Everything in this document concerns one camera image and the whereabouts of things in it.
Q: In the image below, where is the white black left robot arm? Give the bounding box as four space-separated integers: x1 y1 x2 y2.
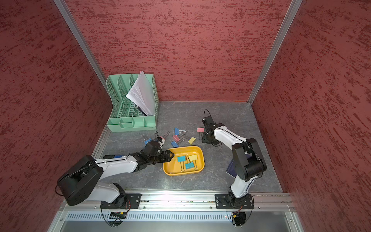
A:
57 140 175 208

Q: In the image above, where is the aluminium front rail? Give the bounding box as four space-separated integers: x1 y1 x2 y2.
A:
62 188 296 212

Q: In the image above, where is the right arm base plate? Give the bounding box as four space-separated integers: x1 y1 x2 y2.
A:
215 193 254 210

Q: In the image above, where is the teal binder clip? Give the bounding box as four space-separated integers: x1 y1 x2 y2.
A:
185 155 195 170
177 156 186 172

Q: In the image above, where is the white paper stack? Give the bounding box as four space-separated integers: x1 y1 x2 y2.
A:
126 71 156 116

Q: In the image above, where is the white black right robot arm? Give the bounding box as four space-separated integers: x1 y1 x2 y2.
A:
202 116 267 199

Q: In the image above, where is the green plastic file organizer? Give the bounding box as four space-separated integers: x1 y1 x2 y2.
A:
106 73 159 132

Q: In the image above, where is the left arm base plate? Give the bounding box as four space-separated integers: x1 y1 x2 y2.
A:
100 193 142 210

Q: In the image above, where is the yellow plastic storage box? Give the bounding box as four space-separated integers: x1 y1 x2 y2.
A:
163 146 205 177

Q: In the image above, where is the navy notebook with yellow label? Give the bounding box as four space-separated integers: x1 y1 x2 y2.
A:
226 159 237 178

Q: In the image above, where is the pink binder clip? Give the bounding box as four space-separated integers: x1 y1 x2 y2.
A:
197 127 205 140
173 134 184 143
159 132 170 144

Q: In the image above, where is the yellow binder clip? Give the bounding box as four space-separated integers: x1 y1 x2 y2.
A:
188 137 196 145
188 155 198 171

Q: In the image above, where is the blue stapler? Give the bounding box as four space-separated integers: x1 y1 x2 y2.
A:
103 155 126 160

